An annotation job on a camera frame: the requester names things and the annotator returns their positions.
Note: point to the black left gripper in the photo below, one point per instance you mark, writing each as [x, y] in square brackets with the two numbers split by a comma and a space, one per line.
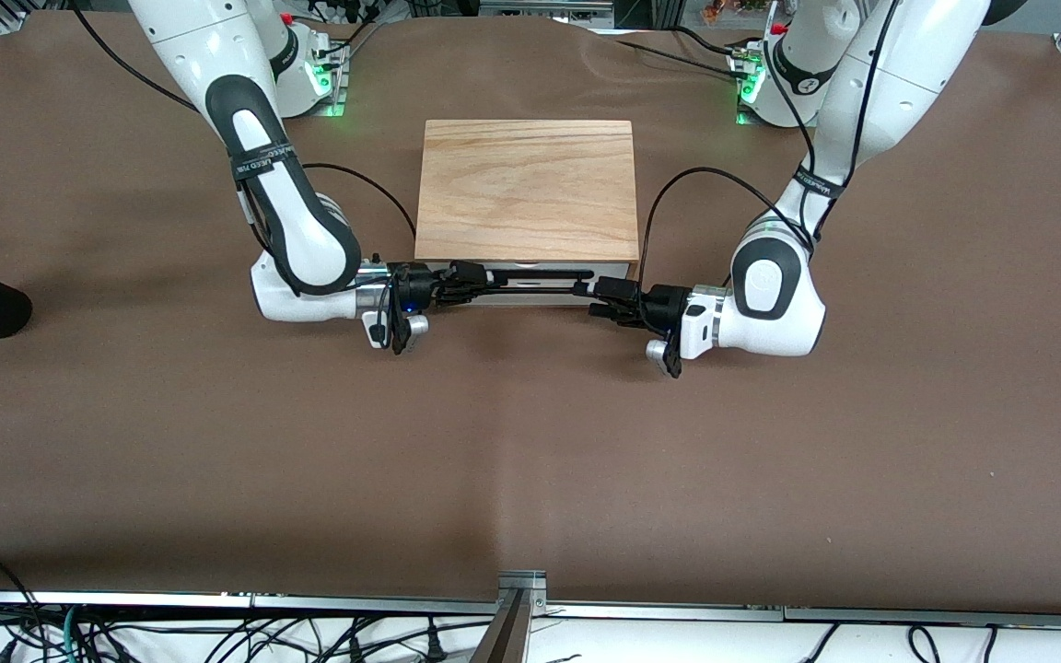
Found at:
[658, 305]

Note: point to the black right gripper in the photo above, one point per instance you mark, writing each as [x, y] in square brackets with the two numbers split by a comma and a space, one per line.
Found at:
[416, 287]

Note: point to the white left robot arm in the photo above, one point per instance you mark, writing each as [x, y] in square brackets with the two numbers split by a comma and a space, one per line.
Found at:
[775, 295]

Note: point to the wooden drawer cabinet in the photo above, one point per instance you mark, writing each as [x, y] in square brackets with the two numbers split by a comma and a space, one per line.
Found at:
[526, 193]

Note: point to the brown table mat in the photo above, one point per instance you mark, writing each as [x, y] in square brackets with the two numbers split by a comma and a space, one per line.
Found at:
[217, 460]

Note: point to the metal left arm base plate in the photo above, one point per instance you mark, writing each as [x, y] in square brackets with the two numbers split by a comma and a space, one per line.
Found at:
[744, 116]

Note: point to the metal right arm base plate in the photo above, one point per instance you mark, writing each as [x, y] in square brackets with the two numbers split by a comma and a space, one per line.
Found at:
[339, 83]

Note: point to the aluminium table frame rail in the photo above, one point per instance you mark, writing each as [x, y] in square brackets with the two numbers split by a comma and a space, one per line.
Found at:
[355, 605]
[954, 618]
[79, 599]

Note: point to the aluminium camera mount post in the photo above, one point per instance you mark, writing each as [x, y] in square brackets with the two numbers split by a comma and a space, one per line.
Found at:
[514, 635]

